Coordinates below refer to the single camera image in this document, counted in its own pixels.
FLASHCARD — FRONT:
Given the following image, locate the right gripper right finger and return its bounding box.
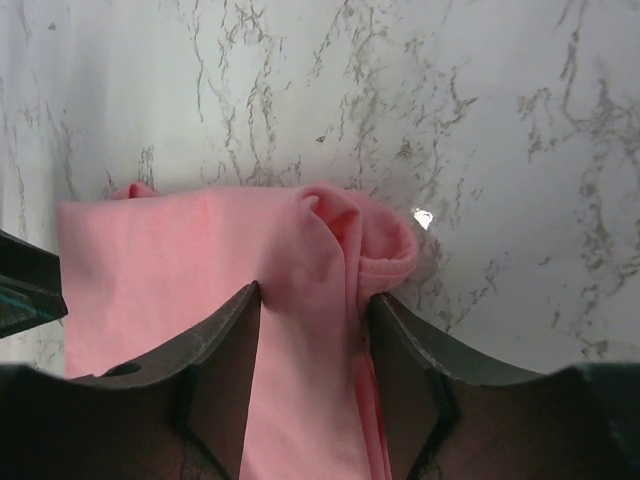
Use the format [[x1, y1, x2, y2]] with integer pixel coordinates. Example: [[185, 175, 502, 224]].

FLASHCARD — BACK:
[[367, 294, 639, 479]]

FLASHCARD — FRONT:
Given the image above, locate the pink t shirt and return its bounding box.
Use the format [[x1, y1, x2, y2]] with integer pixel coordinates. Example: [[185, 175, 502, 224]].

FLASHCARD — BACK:
[[57, 184, 418, 479]]

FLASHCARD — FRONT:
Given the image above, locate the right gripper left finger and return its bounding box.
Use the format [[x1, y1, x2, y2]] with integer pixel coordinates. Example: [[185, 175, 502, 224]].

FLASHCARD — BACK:
[[1, 283, 261, 479]]

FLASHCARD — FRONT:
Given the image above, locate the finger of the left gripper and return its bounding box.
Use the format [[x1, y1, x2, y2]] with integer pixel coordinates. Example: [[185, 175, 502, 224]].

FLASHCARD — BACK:
[[1, 231, 68, 338]]

